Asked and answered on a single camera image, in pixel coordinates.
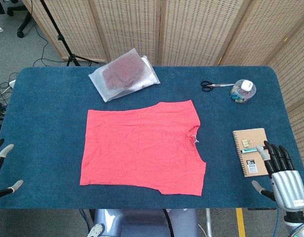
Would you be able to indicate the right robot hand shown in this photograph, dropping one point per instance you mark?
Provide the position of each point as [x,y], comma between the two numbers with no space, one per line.
[287,187]

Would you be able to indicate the red t-shirt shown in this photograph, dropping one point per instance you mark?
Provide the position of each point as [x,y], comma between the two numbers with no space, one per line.
[142,148]

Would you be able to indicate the yellow floor tape strip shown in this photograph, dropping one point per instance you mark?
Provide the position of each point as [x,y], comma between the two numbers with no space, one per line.
[240,222]

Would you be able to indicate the kraft spiral notebook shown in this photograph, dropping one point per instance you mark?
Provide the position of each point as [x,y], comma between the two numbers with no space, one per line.
[255,135]

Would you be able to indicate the gold binder clip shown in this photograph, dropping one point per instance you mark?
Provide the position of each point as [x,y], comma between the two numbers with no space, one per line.
[244,142]

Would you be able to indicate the blue carpet table cover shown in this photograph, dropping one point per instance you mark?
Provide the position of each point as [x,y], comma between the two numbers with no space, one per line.
[43,111]

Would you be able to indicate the white power strip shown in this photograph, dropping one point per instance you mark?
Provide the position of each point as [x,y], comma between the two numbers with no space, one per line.
[12,84]

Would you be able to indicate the silver table leg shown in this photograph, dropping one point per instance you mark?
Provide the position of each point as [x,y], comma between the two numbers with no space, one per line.
[208,222]

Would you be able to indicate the clear jar of binder clips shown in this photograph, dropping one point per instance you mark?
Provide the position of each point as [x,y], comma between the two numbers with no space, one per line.
[240,96]

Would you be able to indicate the white earbuds case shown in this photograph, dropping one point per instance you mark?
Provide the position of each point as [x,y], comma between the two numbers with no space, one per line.
[246,85]

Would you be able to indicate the black tripod stand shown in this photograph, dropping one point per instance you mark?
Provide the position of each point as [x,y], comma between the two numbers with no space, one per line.
[58,37]

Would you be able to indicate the black office chair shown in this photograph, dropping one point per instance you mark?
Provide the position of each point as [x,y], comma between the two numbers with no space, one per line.
[24,24]

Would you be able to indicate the blue-grey robot torso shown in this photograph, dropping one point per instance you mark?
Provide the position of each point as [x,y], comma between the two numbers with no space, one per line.
[142,222]

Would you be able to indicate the bagged dark red garment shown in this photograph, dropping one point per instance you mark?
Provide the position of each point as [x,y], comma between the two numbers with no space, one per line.
[122,74]

